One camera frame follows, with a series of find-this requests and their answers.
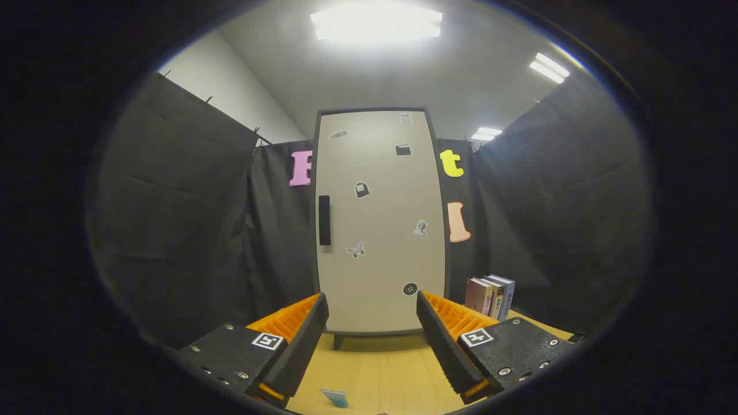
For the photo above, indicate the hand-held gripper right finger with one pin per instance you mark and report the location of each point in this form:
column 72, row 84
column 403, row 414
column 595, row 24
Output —
column 444, row 346

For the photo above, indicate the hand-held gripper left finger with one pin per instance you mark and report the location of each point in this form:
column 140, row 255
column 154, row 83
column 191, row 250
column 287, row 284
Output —
column 305, row 340

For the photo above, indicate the blue and white tube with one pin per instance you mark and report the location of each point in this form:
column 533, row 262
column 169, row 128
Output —
column 335, row 397

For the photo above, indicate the beige cabinet door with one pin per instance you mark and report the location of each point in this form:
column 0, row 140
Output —
column 392, row 173

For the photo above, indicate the thin pale book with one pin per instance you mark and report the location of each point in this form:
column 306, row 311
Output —
column 496, row 300

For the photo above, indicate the black backdrop cloth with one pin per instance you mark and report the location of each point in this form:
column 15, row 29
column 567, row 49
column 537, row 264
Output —
column 173, row 202

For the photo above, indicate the small ceiling light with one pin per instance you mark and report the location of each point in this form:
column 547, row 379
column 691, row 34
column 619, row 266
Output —
column 487, row 134

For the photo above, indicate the long ceiling light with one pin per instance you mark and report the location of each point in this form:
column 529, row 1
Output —
column 549, row 68

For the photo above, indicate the large ceiling light panel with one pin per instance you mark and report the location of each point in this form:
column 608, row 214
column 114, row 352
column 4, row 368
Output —
column 375, row 23

